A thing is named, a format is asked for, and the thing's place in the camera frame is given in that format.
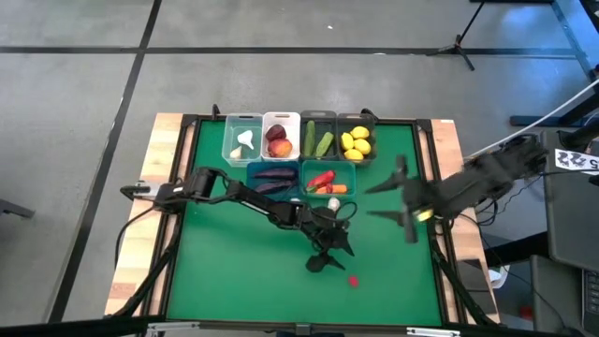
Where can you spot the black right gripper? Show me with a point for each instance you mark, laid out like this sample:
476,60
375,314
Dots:
416,201

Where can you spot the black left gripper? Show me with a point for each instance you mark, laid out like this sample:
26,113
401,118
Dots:
327,224

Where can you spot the small red pepper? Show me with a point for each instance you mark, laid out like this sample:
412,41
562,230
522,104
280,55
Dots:
353,281
329,188

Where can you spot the white garlic bulb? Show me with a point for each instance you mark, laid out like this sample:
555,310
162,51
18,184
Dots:
236,152
333,203

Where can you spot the orange carrot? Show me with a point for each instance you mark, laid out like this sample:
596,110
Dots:
339,189

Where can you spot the yellow lemon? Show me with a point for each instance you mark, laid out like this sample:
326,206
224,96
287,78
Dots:
346,141
360,133
354,155
362,147

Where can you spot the small green pepper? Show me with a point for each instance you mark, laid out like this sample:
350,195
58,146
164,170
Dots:
311,189

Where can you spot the long red pepper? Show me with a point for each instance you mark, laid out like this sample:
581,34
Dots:
323,179

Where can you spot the short light green cucumber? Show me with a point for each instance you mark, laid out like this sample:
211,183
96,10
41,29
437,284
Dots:
324,145

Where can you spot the long dark green cucumber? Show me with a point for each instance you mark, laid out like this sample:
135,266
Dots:
310,138

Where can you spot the red orange apple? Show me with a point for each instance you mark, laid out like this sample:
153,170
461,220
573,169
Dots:
280,148

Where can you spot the white garlic cloves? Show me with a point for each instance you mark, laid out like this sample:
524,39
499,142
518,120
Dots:
245,138

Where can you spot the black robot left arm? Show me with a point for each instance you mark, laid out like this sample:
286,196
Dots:
252,199

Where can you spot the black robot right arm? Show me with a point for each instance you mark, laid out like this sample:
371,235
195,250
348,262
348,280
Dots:
486,175

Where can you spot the teal plastic bin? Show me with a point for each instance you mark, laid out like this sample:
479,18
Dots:
348,171

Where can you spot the dark grey plastic bin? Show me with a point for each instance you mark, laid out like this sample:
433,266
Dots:
318,115
355,118

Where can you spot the green table mat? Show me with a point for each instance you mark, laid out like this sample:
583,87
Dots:
234,281

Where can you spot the white plastic bin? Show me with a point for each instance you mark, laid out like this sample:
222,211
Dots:
292,126

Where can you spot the blue plastic bin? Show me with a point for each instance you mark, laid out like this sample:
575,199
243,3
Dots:
251,165

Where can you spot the white cup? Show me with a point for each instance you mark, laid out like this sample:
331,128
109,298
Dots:
501,278

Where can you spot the clear plastic bin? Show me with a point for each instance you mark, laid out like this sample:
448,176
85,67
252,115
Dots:
230,127

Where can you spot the black tripod stand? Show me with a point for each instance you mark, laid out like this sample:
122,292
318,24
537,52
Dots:
457,47

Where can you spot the small red object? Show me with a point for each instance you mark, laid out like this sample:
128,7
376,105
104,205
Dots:
527,312

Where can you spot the dark grey cabinet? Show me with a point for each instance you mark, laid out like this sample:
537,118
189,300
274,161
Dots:
573,220

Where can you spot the white numbered tag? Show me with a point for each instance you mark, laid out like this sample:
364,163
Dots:
575,160

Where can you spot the black keyboard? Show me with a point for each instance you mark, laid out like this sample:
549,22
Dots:
592,299

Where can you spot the grey chair leg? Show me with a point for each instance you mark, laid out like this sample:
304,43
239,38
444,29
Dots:
16,209

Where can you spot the silver frame bracket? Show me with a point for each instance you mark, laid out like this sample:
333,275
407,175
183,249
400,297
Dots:
433,332
173,326

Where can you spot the black aluminium rig frame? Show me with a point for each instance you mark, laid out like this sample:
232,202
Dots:
167,281

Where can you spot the black monitor mount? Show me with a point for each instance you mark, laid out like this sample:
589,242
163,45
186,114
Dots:
582,138

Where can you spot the black desk leg frame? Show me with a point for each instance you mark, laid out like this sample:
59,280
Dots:
571,33

